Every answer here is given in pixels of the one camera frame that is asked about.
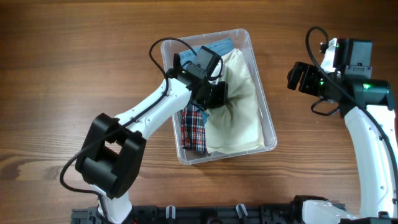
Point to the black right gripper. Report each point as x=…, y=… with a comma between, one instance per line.
x=306, y=85

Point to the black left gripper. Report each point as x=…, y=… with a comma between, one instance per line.
x=224, y=89

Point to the plaid cloth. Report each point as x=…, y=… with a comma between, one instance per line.
x=193, y=129

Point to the cream cloth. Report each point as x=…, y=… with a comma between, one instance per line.
x=236, y=126

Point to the black cloth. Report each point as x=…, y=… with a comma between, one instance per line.
x=176, y=65

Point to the blue denim jeans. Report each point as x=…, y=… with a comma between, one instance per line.
x=221, y=47

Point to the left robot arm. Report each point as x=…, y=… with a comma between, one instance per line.
x=113, y=149

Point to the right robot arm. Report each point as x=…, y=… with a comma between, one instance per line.
x=368, y=108

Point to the clear plastic storage bin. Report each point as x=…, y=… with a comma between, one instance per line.
x=241, y=41

